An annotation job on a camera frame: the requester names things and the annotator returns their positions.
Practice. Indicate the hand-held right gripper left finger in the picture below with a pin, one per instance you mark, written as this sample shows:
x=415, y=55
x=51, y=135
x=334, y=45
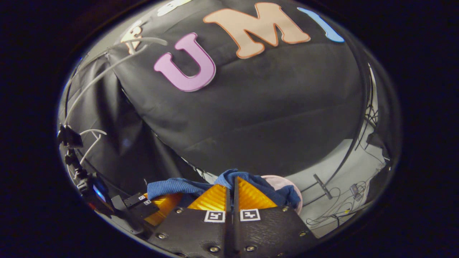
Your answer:
x=200, y=233

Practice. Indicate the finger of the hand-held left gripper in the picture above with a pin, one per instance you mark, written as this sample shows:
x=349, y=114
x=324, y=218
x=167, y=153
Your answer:
x=134, y=200
x=161, y=208

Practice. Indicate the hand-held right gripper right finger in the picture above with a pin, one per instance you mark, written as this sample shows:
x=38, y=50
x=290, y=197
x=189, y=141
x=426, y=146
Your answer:
x=265, y=229

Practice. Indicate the blue knit shirt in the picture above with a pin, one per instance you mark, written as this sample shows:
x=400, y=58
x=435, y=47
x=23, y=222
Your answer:
x=179, y=186

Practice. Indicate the pink laundry hamper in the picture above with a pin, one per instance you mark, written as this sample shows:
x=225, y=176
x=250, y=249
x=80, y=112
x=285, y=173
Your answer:
x=283, y=181

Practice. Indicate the white plastic hanger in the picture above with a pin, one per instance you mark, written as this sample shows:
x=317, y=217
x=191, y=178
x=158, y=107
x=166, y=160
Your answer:
x=104, y=73

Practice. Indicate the black tripod stand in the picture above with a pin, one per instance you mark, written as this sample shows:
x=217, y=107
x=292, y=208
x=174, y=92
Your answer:
x=376, y=140

